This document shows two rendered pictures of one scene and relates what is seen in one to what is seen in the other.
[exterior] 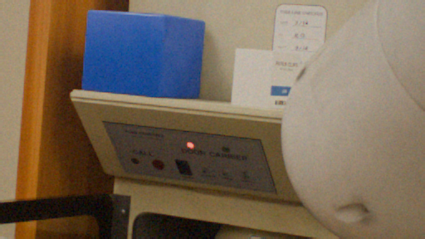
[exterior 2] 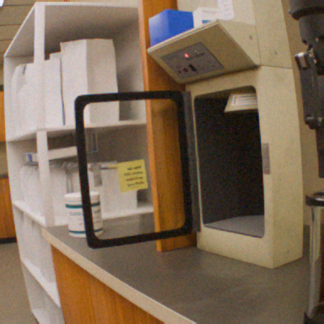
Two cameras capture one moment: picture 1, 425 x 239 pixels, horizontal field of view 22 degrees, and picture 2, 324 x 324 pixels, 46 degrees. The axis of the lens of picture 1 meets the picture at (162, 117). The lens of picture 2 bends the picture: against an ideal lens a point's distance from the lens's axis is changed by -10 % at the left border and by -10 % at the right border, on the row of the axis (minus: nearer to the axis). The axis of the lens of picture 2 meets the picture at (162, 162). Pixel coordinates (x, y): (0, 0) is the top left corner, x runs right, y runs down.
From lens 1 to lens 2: 65 cm
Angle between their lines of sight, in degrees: 33
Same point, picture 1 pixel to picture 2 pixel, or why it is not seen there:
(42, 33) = (143, 35)
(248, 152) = (202, 50)
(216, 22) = not seen: hidden behind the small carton
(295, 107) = not seen: outside the picture
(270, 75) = (200, 16)
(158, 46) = (165, 20)
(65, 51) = not seen: hidden behind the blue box
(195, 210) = (209, 89)
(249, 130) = (195, 39)
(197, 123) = (180, 43)
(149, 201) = (196, 90)
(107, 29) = (153, 22)
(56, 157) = (159, 80)
